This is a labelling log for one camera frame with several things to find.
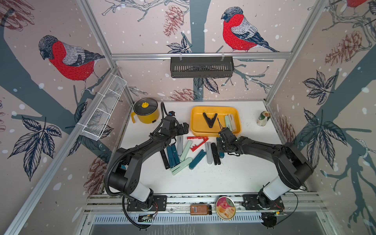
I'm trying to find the red open pruning pliers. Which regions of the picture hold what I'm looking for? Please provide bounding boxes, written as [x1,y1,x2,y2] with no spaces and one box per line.
[186,136,209,152]

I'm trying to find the yellow plastic storage box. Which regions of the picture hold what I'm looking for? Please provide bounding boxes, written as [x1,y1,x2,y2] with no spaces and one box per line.
[191,106,242,137]

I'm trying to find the grey pruning pliers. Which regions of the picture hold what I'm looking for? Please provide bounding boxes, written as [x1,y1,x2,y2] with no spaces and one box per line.
[176,135,184,157]
[205,142,213,164]

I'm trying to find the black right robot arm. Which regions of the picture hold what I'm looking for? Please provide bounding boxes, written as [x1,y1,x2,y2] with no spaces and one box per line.
[217,136,314,209]

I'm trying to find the black hanging wall basket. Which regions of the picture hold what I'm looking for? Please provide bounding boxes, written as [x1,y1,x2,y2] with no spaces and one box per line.
[170,56,235,78]

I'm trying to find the brown rectangular box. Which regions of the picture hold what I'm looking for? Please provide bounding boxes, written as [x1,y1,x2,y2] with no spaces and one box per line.
[190,204,212,215]

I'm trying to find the white wire mesh shelf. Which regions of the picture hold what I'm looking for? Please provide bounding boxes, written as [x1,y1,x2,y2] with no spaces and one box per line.
[80,74,127,141]

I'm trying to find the yellow electric cooking pot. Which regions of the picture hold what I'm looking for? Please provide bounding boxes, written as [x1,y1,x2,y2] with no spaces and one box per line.
[131,98,160,124]

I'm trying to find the dark teal angled pruning pliers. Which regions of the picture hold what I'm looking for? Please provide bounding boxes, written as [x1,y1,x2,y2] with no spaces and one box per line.
[189,149,206,170]

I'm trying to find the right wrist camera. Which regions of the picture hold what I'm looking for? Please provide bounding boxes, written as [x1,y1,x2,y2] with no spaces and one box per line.
[218,127,237,142]

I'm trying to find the grey middle pruning pliers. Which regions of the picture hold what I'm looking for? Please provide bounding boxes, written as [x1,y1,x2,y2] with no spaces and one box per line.
[205,142,213,164]

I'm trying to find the grey left pruning pliers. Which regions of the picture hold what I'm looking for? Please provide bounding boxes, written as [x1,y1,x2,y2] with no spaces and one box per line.
[176,135,184,157]

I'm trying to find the beige pruning pliers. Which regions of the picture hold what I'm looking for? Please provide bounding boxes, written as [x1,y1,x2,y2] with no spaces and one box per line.
[228,114,237,131]

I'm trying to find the green white small bottle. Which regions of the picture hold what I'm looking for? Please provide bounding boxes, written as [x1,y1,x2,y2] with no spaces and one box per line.
[257,111,271,127]

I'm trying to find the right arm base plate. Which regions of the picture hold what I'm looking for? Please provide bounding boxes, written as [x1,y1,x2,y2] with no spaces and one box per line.
[241,193,285,211]

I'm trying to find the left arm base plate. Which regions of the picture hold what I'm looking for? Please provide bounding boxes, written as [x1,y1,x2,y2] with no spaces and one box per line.
[125,195,167,212]

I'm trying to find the round pink tin lid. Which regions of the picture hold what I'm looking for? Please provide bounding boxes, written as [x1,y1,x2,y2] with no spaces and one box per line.
[215,196,236,220]

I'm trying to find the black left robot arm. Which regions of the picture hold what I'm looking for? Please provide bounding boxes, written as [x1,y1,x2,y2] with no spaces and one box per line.
[104,116,189,209]

